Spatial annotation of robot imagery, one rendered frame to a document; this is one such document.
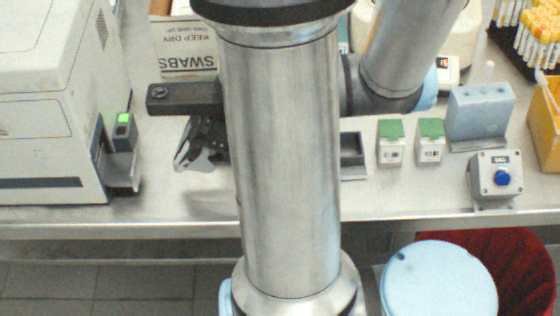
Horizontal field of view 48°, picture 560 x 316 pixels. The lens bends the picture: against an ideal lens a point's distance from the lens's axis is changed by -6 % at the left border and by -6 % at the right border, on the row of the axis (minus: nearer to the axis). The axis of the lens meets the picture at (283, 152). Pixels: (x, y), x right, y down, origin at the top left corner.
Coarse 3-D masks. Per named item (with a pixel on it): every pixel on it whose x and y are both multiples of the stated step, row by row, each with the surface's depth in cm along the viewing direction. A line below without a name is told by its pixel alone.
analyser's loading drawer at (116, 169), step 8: (136, 144) 104; (104, 152) 104; (128, 152) 106; (136, 152) 103; (104, 160) 104; (112, 160) 105; (120, 160) 105; (128, 160) 105; (136, 160) 103; (104, 168) 104; (112, 168) 104; (120, 168) 104; (128, 168) 104; (136, 168) 103; (104, 176) 103; (112, 176) 103; (120, 176) 103; (128, 176) 103; (136, 176) 103; (104, 184) 102; (112, 184) 102; (120, 184) 102; (128, 184) 102; (136, 184) 102
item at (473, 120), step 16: (464, 96) 103; (480, 96) 103; (496, 96) 103; (512, 96) 103; (448, 112) 108; (464, 112) 104; (480, 112) 104; (496, 112) 105; (448, 128) 109; (464, 128) 107; (480, 128) 107; (496, 128) 108; (464, 144) 108; (480, 144) 108; (496, 144) 108
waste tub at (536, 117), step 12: (552, 84) 107; (540, 96) 105; (528, 108) 111; (540, 108) 105; (552, 108) 111; (528, 120) 112; (540, 120) 105; (552, 120) 99; (540, 132) 105; (552, 132) 100; (540, 144) 105; (552, 144) 100; (540, 156) 105; (552, 156) 102; (540, 168) 105; (552, 168) 104
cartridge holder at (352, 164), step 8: (344, 136) 108; (352, 136) 108; (360, 136) 107; (344, 144) 109; (352, 144) 109; (360, 144) 106; (344, 152) 108; (352, 152) 108; (360, 152) 106; (344, 160) 105; (352, 160) 105; (360, 160) 105; (344, 168) 106; (352, 168) 105; (360, 168) 105; (344, 176) 105; (352, 176) 105; (360, 176) 105
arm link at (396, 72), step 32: (384, 0) 55; (416, 0) 50; (448, 0) 50; (384, 32) 59; (416, 32) 55; (448, 32) 58; (352, 64) 75; (384, 64) 65; (416, 64) 63; (352, 96) 75; (384, 96) 72; (416, 96) 75
